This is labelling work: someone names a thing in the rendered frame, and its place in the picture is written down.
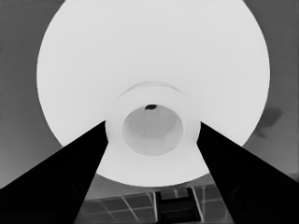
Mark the large thick white disc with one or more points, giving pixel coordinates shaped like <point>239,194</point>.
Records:
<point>93,62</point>

